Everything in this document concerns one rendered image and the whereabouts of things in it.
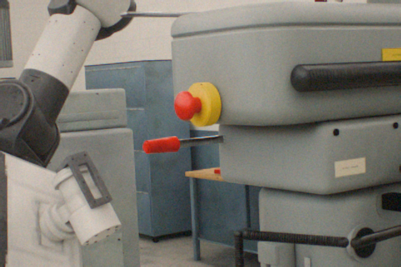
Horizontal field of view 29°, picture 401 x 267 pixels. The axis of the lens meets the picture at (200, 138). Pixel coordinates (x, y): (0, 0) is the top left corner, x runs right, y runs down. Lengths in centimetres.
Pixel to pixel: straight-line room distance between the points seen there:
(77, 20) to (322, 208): 57
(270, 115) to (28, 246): 42
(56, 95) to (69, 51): 8
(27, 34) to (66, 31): 935
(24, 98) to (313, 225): 51
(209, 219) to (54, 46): 748
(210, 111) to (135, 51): 884
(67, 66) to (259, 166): 42
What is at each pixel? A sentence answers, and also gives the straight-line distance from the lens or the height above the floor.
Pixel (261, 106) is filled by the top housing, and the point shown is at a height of 176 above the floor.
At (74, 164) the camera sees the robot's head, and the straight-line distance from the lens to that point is 115.
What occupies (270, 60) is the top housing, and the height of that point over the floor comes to 181.
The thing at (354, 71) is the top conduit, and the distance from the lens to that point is 102.
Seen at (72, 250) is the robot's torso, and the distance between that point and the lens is 124.
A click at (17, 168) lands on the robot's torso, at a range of 126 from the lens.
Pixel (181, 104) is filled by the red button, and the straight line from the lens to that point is 103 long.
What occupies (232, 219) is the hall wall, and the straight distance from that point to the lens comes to 845.
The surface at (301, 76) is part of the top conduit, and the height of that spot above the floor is 179.
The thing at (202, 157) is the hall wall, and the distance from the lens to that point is 875.
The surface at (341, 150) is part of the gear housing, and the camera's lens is 107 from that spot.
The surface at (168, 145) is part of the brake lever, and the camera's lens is 114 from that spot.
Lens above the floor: 180
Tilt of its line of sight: 5 degrees down
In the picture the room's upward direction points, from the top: 3 degrees counter-clockwise
